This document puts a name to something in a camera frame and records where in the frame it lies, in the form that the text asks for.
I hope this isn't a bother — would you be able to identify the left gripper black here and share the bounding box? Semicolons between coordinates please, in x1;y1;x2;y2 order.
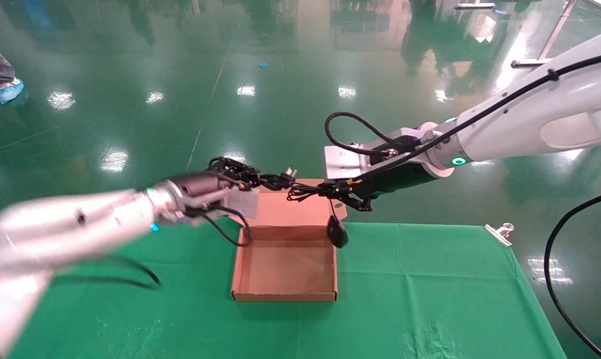
173;157;262;200

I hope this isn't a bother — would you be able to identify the black corded device with plug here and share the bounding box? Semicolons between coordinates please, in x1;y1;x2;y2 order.
261;168;350;249

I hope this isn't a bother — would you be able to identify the green table cloth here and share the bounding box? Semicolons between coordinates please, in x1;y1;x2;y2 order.
6;214;568;359

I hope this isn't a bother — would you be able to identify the blue shoe cover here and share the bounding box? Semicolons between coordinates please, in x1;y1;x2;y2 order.
0;78;25;105

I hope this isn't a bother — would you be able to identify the open brown cardboard box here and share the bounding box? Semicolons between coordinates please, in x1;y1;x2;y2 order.
231;179;348;303

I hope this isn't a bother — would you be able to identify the right silver wrist camera mount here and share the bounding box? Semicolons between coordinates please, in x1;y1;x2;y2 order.
323;145;381;180

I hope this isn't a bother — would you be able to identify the metal table leg with foot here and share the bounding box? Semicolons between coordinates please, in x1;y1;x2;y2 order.
511;0;578;68

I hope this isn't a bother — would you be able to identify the silver metal cloth clip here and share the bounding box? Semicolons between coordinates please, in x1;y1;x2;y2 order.
484;223;515;248

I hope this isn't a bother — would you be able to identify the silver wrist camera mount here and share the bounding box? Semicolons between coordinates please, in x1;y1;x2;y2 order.
323;145;381;180
181;189;259;226

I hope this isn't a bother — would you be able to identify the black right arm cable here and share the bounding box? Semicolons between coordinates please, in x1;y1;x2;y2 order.
324;50;601;184

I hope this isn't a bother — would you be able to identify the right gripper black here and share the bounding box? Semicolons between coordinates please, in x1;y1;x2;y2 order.
320;162;434;213

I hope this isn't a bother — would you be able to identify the left silver wrist camera mount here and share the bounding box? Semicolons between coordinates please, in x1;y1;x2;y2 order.
181;189;259;226

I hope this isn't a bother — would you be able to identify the black hanging robot cable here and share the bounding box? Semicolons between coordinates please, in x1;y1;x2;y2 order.
544;188;601;359

